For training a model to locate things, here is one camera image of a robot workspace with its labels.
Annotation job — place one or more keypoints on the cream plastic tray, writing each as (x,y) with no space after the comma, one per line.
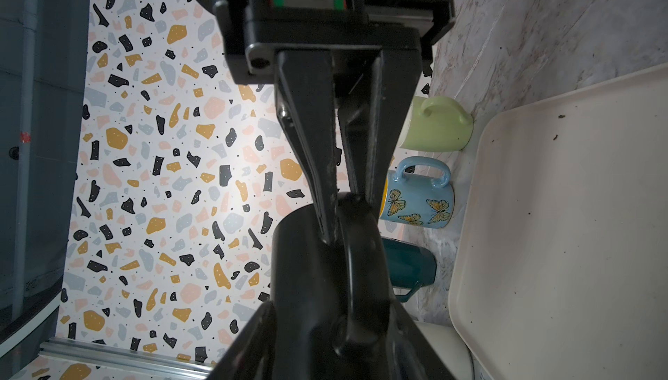
(561,271)

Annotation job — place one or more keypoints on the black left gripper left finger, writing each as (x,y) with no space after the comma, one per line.
(251,356)

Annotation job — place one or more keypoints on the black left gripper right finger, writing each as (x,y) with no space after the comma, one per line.
(409,354)

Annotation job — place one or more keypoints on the white mug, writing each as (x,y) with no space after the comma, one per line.
(450,348)

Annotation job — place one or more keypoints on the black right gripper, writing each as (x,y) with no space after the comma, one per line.
(371,113)

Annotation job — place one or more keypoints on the dark green mug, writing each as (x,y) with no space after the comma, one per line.
(411,267)

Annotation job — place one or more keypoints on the light green mug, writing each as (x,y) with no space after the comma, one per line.
(437,124)

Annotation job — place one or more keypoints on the metal right corner post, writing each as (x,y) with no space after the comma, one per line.
(125,360)

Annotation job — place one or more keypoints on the blue butterfly mug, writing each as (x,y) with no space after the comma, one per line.
(418,200)

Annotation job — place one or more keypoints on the black mug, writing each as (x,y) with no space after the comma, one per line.
(332,301)

